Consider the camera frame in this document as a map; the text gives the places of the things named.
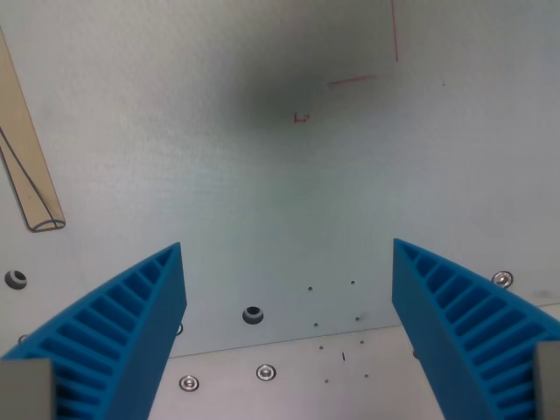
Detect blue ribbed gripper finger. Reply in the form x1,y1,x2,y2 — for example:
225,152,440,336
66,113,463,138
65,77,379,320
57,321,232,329
391,237,560,420
0,241,188,420

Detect wooden strip with pen lines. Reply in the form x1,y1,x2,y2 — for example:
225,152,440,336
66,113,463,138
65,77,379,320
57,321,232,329
0,25,67,234

